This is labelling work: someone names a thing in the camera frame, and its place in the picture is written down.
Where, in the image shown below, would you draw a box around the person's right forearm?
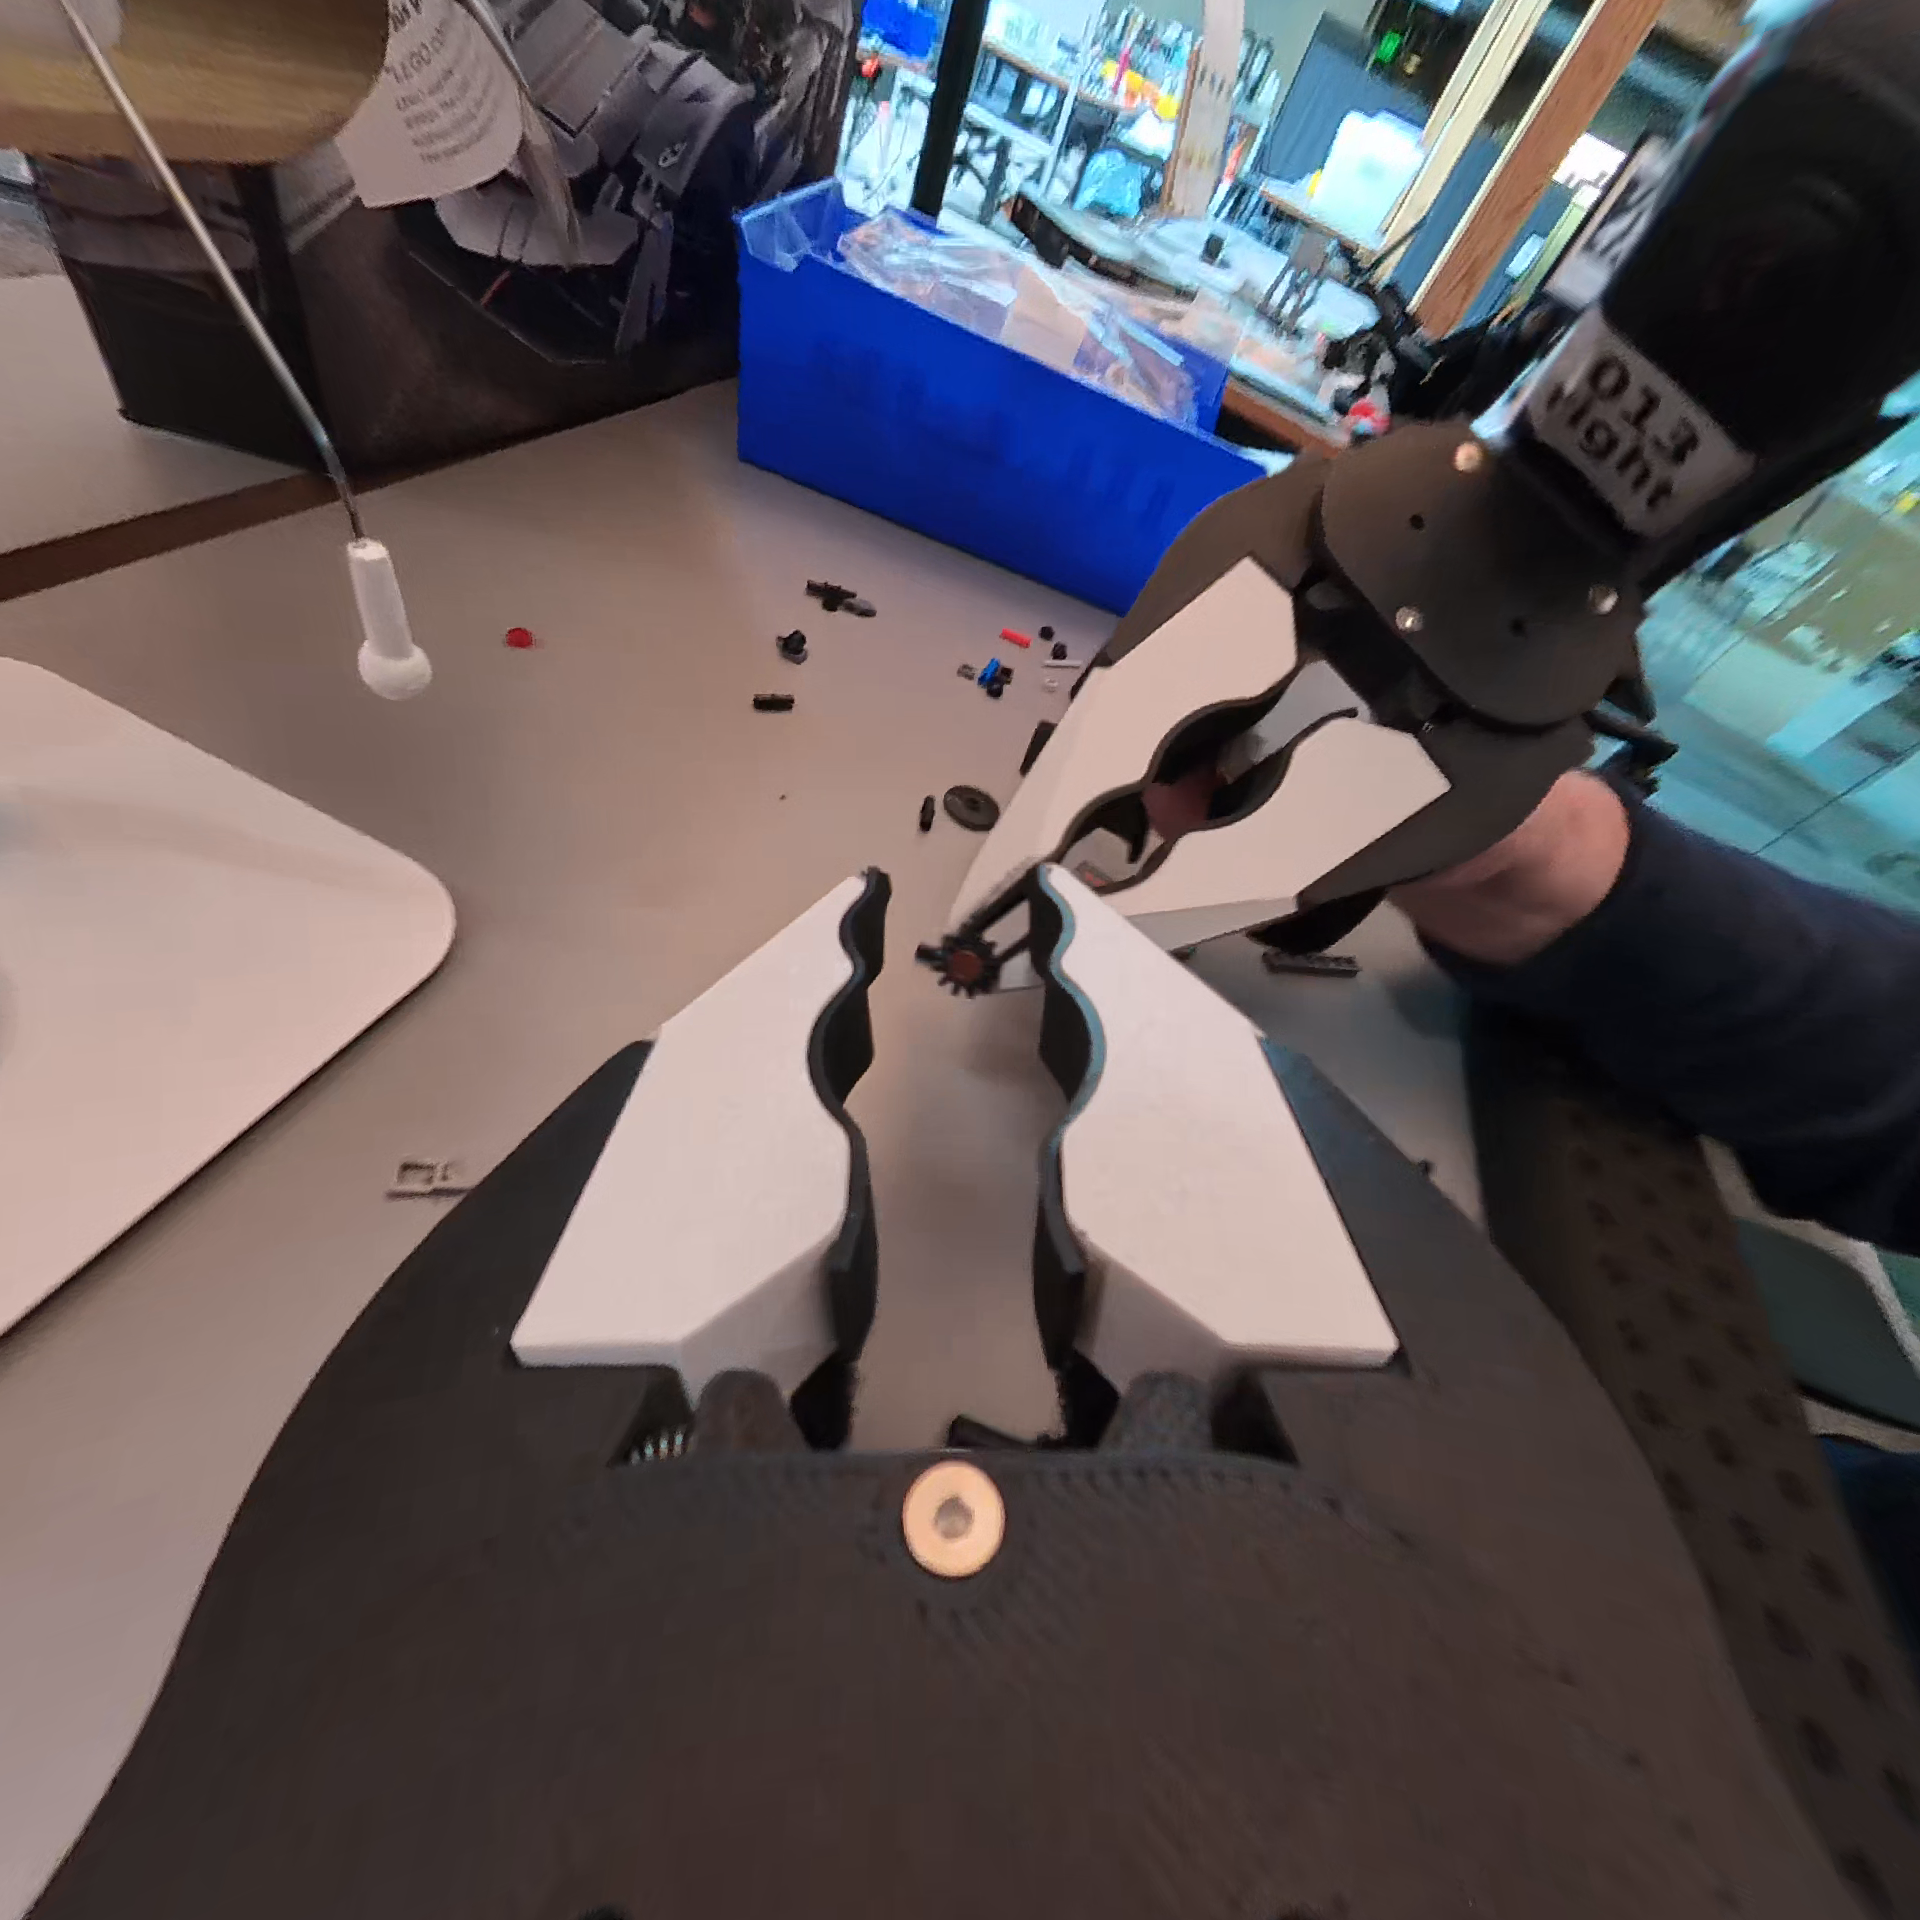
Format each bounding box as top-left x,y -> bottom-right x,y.
1422,792 -> 1920,1248

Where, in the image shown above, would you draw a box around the black flat case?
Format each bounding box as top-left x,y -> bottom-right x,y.
1013,187 -> 1188,275

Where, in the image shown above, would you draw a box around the open instruction book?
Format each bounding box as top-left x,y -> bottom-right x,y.
336,0 -> 588,258

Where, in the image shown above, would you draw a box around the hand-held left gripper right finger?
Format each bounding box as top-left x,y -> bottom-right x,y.
1036,863 -> 1405,1413

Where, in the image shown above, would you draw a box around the blue plastic bin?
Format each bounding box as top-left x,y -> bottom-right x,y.
734,177 -> 1274,618

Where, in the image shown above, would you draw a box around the black lego set box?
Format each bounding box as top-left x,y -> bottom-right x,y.
29,0 -> 858,474

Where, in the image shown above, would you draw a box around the clear plastic parts bags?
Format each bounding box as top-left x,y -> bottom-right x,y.
834,206 -> 1251,438

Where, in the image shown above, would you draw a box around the white book stand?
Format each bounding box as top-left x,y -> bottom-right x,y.
0,0 -> 462,1336

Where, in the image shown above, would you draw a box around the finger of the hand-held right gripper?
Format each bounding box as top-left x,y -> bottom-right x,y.
946,562 -> 1302,997
1071,706 -> 1458,954

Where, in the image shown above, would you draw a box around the person's right hand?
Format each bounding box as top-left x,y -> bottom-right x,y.
1406,771 -> 1632,966

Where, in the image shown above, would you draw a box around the black dimpled fabric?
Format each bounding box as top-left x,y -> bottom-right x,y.
1477,1034 -> 1920,1920

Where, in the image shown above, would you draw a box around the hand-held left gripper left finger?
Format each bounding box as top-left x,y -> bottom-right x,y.
509,867 -> 897,1421

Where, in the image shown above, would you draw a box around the standing poster board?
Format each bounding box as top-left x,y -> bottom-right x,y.
1168,0 -> 1263,215

